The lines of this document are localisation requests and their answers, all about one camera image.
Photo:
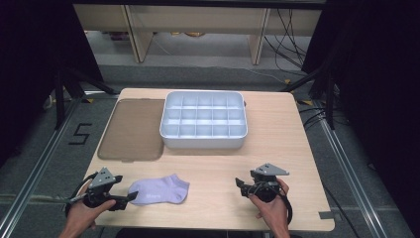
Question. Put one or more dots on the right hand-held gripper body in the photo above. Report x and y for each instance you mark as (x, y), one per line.
(269, 170)

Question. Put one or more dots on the person's right hand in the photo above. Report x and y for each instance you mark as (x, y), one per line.
(275, 211)

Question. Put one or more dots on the aluminium floor rail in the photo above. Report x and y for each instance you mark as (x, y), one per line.
(350, 172)
(36, 168)

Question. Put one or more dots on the brown translucent box lid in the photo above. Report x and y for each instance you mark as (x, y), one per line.
(133, 129)

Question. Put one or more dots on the lilac ankle sock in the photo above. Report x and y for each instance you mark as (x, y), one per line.
(158, 191)

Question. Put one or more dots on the black metal stand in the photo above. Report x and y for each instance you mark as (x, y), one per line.
(330, 99)
(60, 99)

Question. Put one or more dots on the white divided storage box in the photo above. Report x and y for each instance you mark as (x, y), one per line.
(203, 114)

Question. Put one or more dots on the person's left hand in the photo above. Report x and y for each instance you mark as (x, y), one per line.
(81, 214)

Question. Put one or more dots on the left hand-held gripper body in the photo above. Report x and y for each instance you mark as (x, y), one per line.
(102, 180)

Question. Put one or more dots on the grey tape strip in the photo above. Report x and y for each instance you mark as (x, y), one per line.
(328, 215)

